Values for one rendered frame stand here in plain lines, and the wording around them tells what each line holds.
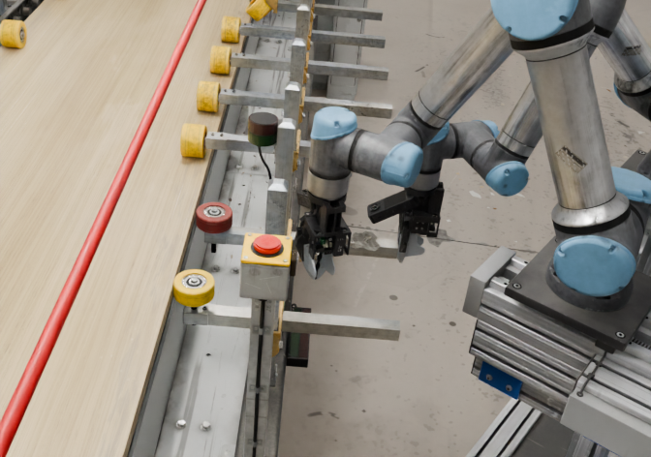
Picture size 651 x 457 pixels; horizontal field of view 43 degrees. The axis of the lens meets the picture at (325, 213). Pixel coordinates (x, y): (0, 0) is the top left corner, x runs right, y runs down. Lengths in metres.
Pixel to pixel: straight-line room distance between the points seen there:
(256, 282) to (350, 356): 1.66
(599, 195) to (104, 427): 0.84
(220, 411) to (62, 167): 0.69
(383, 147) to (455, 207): 2.32
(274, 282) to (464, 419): 1.60
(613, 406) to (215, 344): 0.89
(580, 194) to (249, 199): 1.32
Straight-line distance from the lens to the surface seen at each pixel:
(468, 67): 1.38
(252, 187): 2.46
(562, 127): 1.23
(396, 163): 1.35
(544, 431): 2.45
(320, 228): 1.48
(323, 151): 1.39
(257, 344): 1.28
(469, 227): 3.56
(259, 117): 1.65
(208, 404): 1.78
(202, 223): 1.80
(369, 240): 1.82
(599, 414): 1.46
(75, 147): 2.09
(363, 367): 2.79
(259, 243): 1.17
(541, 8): 1.15
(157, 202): 1.87
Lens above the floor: 1.92
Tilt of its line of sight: 33 degrees down
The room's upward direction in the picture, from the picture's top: 6 degrees clockwise
